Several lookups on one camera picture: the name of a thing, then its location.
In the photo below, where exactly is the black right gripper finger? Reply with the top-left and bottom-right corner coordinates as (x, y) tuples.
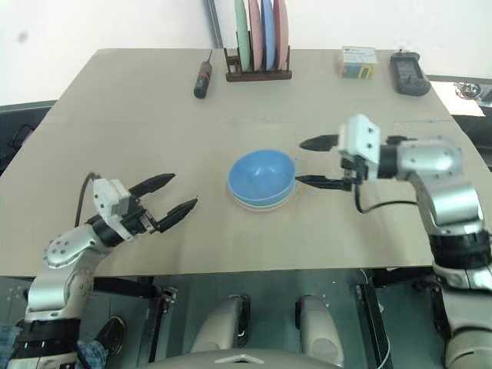
(299, 135), (341, 152)
(295, 174), (353, 192)

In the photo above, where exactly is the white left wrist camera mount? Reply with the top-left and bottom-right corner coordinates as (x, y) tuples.
(91, 178), (136, 241)

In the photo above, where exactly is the blue plate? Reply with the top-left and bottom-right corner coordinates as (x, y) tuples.
(261, 0), (278, 71)

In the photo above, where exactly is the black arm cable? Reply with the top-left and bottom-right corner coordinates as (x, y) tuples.
(74, 172), (103, 228)
(353, 179), (419, 214)

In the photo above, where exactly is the pink plate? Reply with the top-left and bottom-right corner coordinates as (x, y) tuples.
(248, 0), (267, 72)
(273, 0), (291, 71)

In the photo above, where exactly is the black handheld controller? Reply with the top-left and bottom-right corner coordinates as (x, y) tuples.
(389, 49), (432, 95)

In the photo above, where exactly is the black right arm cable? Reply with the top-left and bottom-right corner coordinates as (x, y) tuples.
(353, 179), (419, 214)

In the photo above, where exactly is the white paper sheet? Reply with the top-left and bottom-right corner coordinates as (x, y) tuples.
(427, 79), (487, 117)

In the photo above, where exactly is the small white blue carton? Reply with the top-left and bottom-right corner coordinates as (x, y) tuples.
(339, 45), (377, 81)

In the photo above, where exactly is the black table frame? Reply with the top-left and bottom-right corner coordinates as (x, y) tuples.
(91, 268), (436, 369)

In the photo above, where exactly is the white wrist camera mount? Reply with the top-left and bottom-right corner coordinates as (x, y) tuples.
(91, 178), (136, 241)
(337, 113), (383, 181)

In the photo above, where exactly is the blue plastic bowl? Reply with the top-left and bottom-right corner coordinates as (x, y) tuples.
(228, 150), (298, 204)

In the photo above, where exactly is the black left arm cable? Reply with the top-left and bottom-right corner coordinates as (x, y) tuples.
(74, 172), (103, 228)

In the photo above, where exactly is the black shoe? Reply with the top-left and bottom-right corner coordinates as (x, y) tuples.
(93, 315), (126, 357)

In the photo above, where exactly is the pink plastic bowl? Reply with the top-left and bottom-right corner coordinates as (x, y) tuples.
(231, 191), (294, 214)

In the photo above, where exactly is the blue patterned cloth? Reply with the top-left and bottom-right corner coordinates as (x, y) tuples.
(0, 324), (109, 369)

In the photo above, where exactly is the grey rounded robot leg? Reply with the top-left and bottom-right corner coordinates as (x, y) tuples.
(189, 294), (253, 355)
(294, 294), (346, 363)

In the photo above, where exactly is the green plate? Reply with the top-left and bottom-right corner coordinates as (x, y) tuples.
(234, 0), (251, 72)

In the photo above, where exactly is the black red screwdriver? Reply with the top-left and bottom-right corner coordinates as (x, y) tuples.
(193, 48), (214, 100)

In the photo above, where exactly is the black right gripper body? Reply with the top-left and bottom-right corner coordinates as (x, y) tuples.
(339, 151), (369, 186)

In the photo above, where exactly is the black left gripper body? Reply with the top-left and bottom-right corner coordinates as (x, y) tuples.
(121, 193), (161, 240)

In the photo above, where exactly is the grey robot torso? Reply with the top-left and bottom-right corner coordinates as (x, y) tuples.
(145, 347), (341, 369)

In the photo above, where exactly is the dark wooden plate rack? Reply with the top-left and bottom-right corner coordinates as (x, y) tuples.
(223, 32), (294, 83)

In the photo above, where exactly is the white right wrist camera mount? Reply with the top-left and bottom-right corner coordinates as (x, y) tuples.
(337, 113), (383, 181)

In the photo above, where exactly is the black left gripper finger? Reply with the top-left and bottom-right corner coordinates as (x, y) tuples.
(128, 173), (177, 195)
(155, 197), (200, 234)

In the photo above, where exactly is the tangled cable bundle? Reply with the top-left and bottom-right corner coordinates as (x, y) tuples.
(453, 81), (492, 107)

